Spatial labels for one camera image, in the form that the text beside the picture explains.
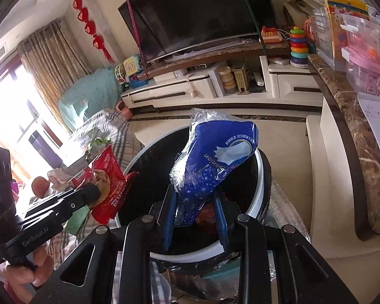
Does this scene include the brown marble counter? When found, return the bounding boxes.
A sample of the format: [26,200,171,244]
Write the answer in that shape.
[307,54,380,242]

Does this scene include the black flat television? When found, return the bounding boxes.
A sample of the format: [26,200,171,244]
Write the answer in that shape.
[118,0,275,64]

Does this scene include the brown marble shelf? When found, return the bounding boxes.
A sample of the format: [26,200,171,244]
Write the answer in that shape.
[144,41,292,78]

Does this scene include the white television cabinet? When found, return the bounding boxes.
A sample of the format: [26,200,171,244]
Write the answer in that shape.
[120,55,324,111]

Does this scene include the white paper sheet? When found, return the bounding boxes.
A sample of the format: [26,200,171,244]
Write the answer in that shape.
[357,92,380,178]

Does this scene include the dark purple box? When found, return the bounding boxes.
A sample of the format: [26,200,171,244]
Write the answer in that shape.
[28,129,63,170]

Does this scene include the window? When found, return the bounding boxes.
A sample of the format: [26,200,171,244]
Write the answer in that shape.
[0,49,71,165]

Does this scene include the white waste bin black liner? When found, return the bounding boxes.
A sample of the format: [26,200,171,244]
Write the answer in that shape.
[116,123,277,289]

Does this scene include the red hanging wall ornament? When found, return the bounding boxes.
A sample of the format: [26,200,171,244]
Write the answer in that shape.
[71,0,115,64]

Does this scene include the white tissue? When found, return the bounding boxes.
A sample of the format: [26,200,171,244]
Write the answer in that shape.
[47,169,71,191]

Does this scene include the person's left hand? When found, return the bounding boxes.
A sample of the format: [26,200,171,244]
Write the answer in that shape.
[2,246,55,292]

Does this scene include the toy telephone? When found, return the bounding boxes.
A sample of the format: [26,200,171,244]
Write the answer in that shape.
[260,25,284,44]

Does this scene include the blue plastic package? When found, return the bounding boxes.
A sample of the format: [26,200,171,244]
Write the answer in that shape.
[169,108,260,227]

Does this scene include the colourful toy activity board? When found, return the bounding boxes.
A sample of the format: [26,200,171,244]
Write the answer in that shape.
[115,54,147,90]

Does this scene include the red and white box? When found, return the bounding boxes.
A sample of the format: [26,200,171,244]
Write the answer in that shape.
[69,168,96,189]

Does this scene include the yellow picture book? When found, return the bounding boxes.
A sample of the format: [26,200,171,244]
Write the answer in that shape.
[323,0,370,68]

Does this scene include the hanging wooden beads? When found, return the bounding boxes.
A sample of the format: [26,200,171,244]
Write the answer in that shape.
[186,73,198,100]

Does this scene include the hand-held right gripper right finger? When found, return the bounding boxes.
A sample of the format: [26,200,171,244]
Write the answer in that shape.
[212,192,360,304]

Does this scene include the clear container pink lid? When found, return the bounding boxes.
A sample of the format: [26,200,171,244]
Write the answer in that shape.
[340,14,380,93]

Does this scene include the teal printed cloth cover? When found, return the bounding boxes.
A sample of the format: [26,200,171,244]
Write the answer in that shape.
[58,68,125,132]

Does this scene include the red wrapper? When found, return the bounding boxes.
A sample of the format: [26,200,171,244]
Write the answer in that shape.
[196,204,220,232]

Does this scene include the pink plastic stool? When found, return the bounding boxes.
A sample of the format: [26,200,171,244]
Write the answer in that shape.
[115,99,134,120]

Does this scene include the pink toy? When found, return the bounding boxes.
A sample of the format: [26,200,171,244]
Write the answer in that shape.
[303,19,316,44]

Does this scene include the green strap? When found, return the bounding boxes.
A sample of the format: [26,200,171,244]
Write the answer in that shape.
[245,0,268,56]

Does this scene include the rainbow stacking ring toy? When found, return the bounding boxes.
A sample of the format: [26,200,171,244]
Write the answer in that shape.
[289,26,310,69]

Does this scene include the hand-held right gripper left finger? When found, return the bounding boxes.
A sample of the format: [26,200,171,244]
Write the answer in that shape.
[28,184,178,304]

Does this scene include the cardboard box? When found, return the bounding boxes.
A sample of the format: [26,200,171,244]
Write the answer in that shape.
[283,0,321,30]

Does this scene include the beige curtain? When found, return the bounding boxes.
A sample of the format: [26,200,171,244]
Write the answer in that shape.
[17,19,93,134]

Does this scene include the wooden rack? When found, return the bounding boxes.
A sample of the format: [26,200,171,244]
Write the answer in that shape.
[232,65,251,96]

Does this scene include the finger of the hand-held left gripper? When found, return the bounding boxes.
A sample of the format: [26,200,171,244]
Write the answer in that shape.
[17,184,102,229]
[25,193,71,213]

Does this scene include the green packet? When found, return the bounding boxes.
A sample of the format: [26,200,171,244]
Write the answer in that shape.
[87,136,112,153]

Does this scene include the round wooden boxes stack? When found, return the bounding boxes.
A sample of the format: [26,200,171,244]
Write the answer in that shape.
[217,65,237,91]

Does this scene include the pink strap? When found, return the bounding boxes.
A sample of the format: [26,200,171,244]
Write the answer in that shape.
[127,1,149,77]

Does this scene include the light green paper bag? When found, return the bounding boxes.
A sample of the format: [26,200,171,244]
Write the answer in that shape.
[65,208,91,237]

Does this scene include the clear plastic storage box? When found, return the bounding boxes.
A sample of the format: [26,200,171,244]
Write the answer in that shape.
[310,0,349,72]

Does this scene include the red snack bag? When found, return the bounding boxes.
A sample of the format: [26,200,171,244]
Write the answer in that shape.
[88,144,140,226]

